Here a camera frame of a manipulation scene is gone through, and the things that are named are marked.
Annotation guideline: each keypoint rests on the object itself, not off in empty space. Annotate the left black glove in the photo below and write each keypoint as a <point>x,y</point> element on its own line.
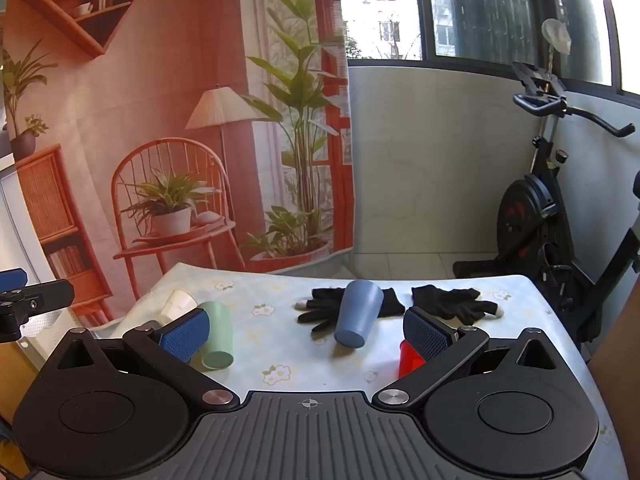
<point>323,308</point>

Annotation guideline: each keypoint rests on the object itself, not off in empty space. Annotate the white paper cup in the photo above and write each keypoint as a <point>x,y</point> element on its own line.
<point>178,304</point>

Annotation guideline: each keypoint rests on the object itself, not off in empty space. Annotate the black glove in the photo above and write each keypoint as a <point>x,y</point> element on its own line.
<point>463,304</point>
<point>323,308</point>

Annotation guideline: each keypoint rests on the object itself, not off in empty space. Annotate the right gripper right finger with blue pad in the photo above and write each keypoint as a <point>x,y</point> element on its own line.
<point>446,353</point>

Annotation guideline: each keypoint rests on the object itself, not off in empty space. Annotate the black exercise bike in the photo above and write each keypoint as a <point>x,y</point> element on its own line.
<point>533,232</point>

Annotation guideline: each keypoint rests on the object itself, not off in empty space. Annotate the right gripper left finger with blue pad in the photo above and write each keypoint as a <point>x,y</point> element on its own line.
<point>166,352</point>

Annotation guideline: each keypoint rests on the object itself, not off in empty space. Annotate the printed room backdrop curtain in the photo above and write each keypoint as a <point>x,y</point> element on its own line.
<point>153,132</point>

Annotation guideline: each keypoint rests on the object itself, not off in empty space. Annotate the white plastic crate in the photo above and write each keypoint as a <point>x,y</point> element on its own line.
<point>41,334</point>

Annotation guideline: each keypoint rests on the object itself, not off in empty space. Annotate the red plastic cup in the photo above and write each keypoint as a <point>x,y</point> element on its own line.
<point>409,359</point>

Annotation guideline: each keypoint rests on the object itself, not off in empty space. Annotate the green plastic cup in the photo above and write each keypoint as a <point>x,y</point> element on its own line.
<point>217,352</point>

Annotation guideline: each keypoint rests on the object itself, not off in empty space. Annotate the right black glove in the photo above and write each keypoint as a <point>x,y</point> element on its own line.
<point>463,304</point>

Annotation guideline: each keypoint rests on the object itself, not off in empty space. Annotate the blue plastic cup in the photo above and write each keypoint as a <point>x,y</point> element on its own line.
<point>360,306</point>

